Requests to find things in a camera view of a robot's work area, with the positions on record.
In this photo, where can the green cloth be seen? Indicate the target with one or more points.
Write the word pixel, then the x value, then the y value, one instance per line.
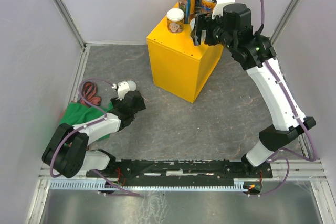
pixel 77 113

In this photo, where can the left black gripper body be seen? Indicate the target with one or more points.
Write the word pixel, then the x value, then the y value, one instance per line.
pixel 140 100

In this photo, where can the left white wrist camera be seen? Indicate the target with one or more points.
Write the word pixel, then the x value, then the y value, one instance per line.
pixel 121 89

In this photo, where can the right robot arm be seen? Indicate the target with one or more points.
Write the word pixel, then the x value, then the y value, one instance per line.
pixel 256 55

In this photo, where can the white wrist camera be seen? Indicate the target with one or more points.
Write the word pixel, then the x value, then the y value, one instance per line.
pixel 121 89
pixel 220 4

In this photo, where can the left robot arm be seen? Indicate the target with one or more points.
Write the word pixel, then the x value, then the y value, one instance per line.
pixel 67 154

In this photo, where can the white lid small can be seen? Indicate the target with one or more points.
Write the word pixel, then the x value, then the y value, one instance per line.
pixel 175 20

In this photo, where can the yellow box counter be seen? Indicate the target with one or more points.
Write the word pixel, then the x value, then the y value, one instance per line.
pixel 177 65

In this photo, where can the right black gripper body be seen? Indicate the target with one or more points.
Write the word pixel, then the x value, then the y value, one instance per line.
pixel 203 31

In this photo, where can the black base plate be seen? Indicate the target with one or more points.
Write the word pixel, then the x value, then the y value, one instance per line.
pixel 148 173

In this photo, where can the white lid yellow can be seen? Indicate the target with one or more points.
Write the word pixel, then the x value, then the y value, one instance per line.
pixel 130 85

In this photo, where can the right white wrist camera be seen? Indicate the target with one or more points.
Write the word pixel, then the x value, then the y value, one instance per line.
pixel 220 4

